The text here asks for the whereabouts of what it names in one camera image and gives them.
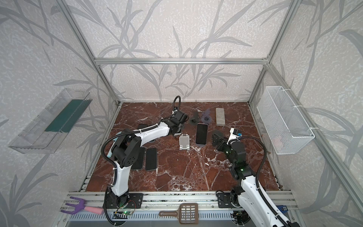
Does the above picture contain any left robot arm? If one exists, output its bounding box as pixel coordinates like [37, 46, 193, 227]
[101, 96, 189, 203]

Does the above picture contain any grey angled phone stand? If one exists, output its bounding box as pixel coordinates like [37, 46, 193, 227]
[189, 111, 200, 126]

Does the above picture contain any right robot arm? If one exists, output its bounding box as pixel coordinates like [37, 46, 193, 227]
[212, 128, 300, 227]

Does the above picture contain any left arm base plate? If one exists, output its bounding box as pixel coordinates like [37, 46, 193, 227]
[103, 193, 143, 209]

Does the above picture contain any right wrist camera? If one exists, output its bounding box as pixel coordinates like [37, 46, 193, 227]
[228, 128, 242, 142]

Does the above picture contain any brown plastic spatula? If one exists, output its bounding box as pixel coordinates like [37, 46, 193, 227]
[159, 202, 199, 224]

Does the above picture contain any grey rectangular block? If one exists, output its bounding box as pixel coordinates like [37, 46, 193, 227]
[216, 107, 226, 126]

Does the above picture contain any clear plastic wall shelf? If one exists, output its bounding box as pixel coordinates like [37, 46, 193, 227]
[9, 89, 93, 154]

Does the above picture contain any dark grey round phone stand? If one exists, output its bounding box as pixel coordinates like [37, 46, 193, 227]
[201, 109, 212, 124]

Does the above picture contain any blue black device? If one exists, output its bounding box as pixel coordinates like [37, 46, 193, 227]
[277, 205, 288, 214]

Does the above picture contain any light blue toy shovel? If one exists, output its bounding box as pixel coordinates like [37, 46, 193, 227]
[107, 138, 118, 159]

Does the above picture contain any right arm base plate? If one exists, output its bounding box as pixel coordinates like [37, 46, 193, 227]
[216, 191, 235, 208]

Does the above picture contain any white phone stand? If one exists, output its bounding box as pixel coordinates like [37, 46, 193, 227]
[179, 134, 190, 150]

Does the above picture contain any white wire mesh basket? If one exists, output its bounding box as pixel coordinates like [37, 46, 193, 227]
[257, 86, 315, 155]

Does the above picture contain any purple edged phone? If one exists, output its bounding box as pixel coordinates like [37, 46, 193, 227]
[195, 124, 208, 147]

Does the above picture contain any purple pink toy rake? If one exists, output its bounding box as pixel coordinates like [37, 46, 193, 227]
[60, 196, 105, 215]

